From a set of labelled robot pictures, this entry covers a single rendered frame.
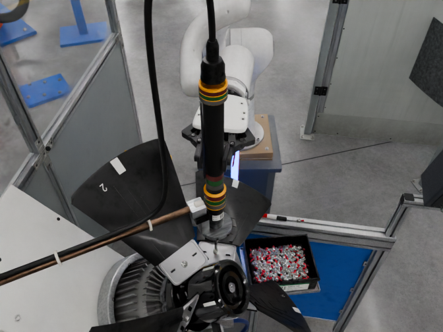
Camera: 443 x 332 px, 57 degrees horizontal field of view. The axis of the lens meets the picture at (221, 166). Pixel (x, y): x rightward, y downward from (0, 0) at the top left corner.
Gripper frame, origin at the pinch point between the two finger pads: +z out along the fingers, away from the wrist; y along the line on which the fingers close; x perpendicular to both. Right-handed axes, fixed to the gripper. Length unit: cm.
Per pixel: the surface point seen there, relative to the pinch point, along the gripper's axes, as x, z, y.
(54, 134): -51, -53, 70
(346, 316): -127, -35, -53
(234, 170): -40, -34, 0
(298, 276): -65, -16, -23
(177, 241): -21.3, 4.6, 7.2
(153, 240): -20.4, 5.8, 11.7
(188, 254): -24.2, 5.6, 4.6
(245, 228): -33.1, -9.1, -6.1
